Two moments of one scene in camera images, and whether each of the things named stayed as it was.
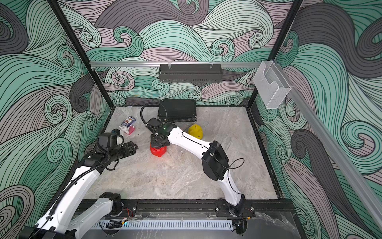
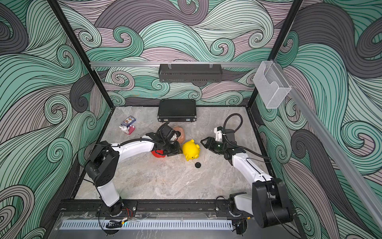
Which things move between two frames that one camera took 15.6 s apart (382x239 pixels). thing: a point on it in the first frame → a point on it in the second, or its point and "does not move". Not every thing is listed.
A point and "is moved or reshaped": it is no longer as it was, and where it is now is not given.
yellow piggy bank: (196, 131) is moved or reshaped
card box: (128, 121) does not move
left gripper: (129, 149) → (177, 149)
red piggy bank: (158, 152) does not move
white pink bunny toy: (127, 130) does not move
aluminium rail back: (232, 63) does not move
